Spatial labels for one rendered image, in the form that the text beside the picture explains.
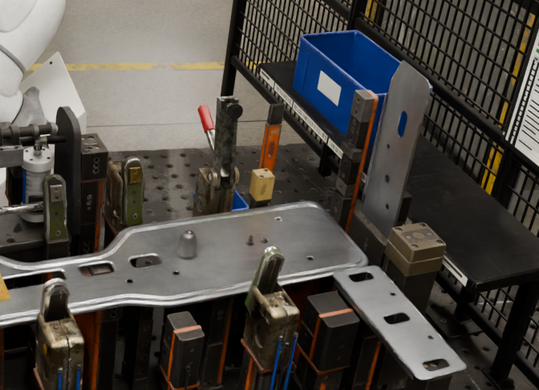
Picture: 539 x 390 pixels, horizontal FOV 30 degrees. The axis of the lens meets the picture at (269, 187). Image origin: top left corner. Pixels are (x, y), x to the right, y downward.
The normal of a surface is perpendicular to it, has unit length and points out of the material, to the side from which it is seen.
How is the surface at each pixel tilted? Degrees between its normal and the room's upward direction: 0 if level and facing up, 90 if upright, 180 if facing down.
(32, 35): 79
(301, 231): 0
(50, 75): 44
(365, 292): 0
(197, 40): 0
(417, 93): 90
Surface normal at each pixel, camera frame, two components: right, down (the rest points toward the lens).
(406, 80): -0.89, 0.12
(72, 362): 0.44, 0.53
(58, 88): -0.54, -0.56
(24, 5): 0.64, 0.05
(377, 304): 0.14, -0.84
